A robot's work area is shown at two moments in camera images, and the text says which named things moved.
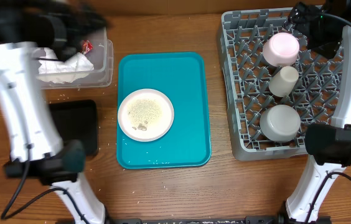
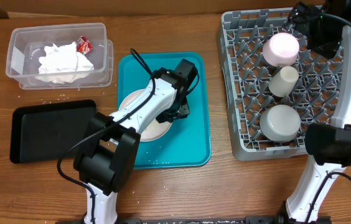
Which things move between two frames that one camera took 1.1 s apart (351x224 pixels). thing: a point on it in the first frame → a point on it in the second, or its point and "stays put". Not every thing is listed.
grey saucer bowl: [280, 123] stays put
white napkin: [51, 69] stays put
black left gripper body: [66, 35] → [180, 111]
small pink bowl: [280, 49] stays put
